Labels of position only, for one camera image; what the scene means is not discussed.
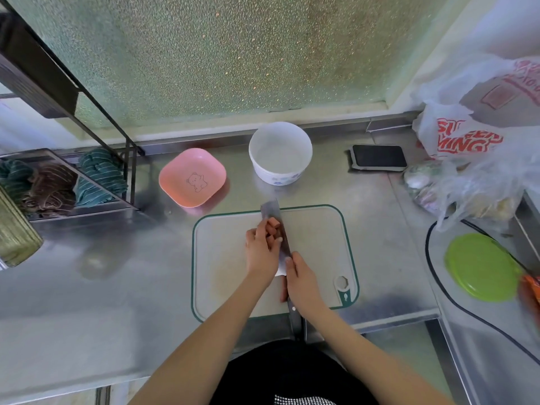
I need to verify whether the clear plastic bag of vegetables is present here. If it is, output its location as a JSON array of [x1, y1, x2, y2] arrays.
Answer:
[[402, 158, 527, 231]]

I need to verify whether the pink square plate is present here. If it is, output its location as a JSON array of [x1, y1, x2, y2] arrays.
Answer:
[[159, 148, 228, 209]]

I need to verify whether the orange packet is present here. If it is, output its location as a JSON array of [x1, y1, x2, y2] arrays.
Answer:
[[518, 274, 540, 330]]

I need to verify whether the white round bowl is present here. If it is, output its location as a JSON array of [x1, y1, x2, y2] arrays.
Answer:
[[248, 121, 314, 185]]

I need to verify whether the white red-printed plastic bag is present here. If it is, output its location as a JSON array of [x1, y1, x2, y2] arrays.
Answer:
[[411, 50, 540, 166]]

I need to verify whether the black metal rack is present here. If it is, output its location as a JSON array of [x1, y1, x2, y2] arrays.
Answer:
[[0, 0, 147, 225]]

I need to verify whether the green round lid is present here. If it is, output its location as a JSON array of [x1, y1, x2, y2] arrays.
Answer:
[[445, 233, 524, 302]]

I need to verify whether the olive green cloth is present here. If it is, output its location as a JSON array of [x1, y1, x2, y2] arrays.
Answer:
[[0, 186, 44, 269]]

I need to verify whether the black smartphone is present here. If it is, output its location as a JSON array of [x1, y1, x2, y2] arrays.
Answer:
[[349, 144, 408, 172]]

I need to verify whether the teal striped cloth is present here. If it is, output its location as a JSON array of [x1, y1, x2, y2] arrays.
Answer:
[[75, 148, 129, 206], [0, 159, 35, 204]]

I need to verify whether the person's left hand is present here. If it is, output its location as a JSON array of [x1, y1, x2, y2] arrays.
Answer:
[[246, 217, 282, 284]]

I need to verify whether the brown striped cloth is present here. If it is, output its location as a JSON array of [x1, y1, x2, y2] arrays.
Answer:
[[20, 162, 79, 219]]

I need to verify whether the person's left forearm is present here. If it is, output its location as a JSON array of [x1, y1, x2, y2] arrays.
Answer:
[[127, 269, 281, 405]]

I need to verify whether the pink sausage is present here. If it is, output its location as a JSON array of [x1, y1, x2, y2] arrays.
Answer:
[[265, 217, 282, 246]]

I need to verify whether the person's black clothing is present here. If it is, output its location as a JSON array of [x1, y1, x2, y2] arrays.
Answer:
[[209, 339, 381, 405]]

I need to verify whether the person's right forearm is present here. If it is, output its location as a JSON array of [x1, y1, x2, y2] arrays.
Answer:
[[295, 300, 458, 405]]

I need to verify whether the person's right hand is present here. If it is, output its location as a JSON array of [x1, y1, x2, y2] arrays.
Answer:
[[280, 251, 328, 311]]

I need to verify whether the textured frosted glass window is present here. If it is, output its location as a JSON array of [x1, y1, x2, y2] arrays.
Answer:
[[0, 0, 461, 141]]

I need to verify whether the black cable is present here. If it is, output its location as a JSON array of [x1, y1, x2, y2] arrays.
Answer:
[[425, 218, 540, 367]]

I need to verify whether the steel cleaver knife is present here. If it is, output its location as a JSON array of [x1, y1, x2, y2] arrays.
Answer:
[[260, 199, 305, 340]]

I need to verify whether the beige green-rimmed cutting board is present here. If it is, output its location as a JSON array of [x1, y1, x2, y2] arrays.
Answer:
[[192, 204, 359, 323]]

